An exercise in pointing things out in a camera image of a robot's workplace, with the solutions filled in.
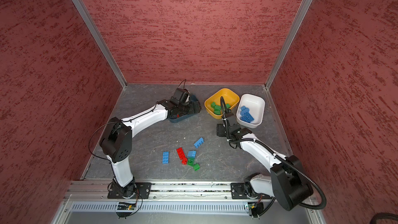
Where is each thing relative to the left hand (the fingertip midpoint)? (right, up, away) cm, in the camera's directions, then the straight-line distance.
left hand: (195, 111), depth 90 cm
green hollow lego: (-2, -26, -9) cm, 28 cm away
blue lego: (+2, -18, -2) cm, 18 cm away
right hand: (+15, -11, -2) cm, 19 cm away
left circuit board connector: (-33, -44, -18) cm, 58 cm away
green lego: (+12, +3, +14) cm, 19 cm away
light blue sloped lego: (-2, -23, -7) cm, 24 cm away
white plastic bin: (+43, +3, +17) cm, 46 cm away
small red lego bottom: (-5, -26, -8) cm, 28 cm away
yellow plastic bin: (+25, +9, +27) cm, 38 cm away
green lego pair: (+15, 0, +13) cm, 20 cm away
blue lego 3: (+34, -5, +9) cm, 35 cm away
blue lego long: (-16, -25, -7) cm, 30 cm away
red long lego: (-8, -24, -5) cm, 26 cm away
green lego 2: (+15, -2, +9) cm, 17 cm away
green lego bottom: (+1, -29, -10) cm, 31 cm away
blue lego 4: (+33, -4, +10) cm, 35 cm away
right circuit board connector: (+30, -45, -18) cm, 57 cm away
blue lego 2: (+33, -2, +10) cm, 34 cm away
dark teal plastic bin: (-7, +1, -20) cm, 21 cm away
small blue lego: (+33, 0, +13) cm, 36 cm away
